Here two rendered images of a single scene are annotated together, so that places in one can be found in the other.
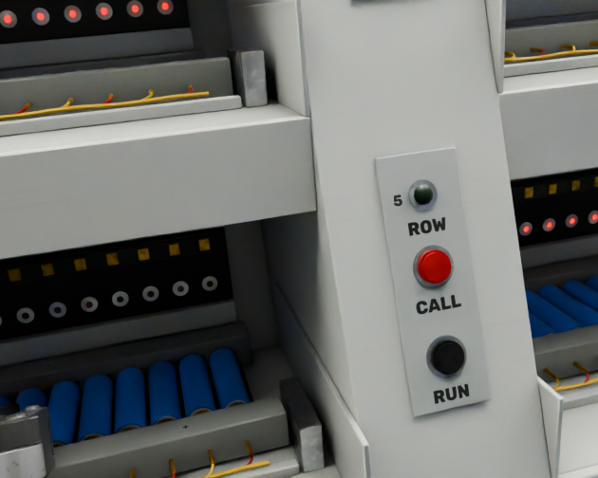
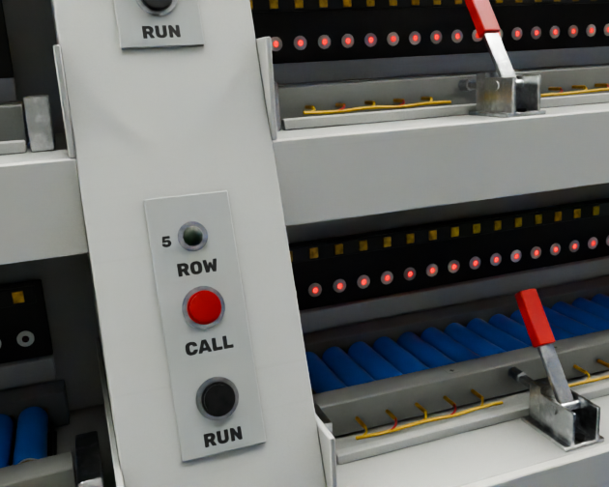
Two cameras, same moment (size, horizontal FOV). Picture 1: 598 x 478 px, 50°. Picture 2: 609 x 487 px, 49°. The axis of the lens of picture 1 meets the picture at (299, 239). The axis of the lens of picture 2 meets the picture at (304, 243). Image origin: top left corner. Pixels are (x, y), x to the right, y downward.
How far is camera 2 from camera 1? 0.08 m
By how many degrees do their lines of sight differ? 8
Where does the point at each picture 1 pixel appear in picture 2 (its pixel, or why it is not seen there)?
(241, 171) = (3, 211)
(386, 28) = (158, 76)
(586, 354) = (397, 401)
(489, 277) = (264, 318)
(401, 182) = (171, 223)
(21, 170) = not seen: outside the picture
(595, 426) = (393, 472)
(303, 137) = (69, 179)
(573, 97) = (349, 146)
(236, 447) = not seen: outside the picture
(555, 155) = (336, 200)
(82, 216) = not seen: outside the picture
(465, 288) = (238, 329)
